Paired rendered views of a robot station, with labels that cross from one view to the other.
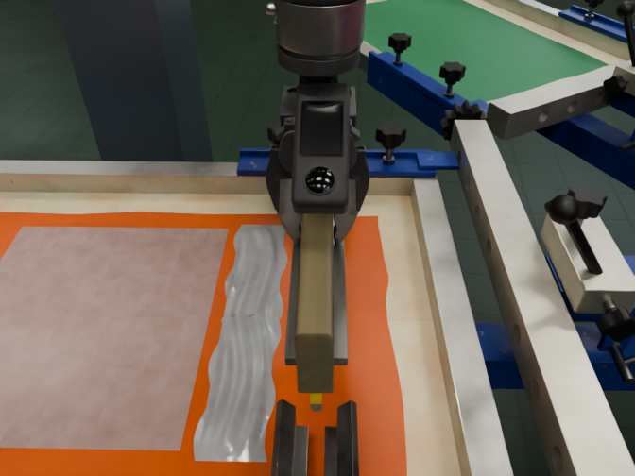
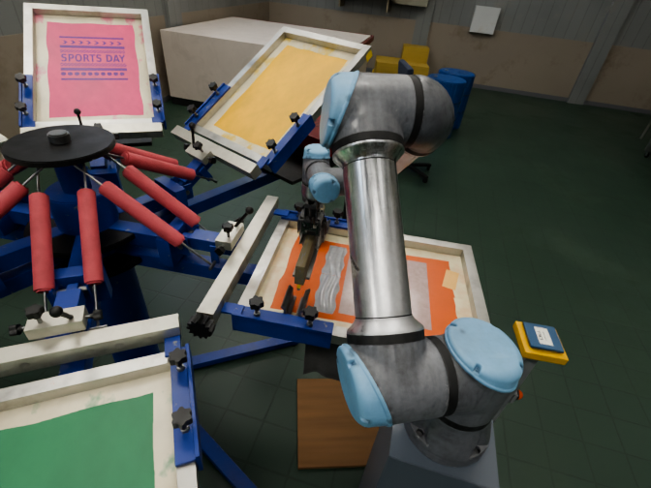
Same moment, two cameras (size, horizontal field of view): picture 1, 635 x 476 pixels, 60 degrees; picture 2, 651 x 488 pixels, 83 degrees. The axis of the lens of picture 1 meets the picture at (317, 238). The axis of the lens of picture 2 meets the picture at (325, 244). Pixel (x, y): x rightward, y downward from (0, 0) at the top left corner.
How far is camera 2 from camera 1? 1.49 m
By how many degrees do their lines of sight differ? 102
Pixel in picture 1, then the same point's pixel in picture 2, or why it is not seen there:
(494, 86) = (103, 422)
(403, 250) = (267, 289)
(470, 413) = (279, 234)
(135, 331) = not seen: hidden behind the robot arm
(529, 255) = (241, 246)
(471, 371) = (273, 241)
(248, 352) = (331, 264)
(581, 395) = (259, 218)
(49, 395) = not seen: hidden behind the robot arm
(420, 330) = (277, 263)
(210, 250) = (345, 303)
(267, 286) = (324, 283)
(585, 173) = not seen: outside the picture
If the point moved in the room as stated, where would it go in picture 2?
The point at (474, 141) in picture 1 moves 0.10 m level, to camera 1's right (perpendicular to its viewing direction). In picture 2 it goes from (215, 296) to (183, 290)
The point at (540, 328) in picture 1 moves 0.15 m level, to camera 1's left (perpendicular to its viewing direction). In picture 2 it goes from (256, 229) to (295, 236)
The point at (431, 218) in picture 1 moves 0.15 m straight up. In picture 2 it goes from (254, 286) to (252, 250)
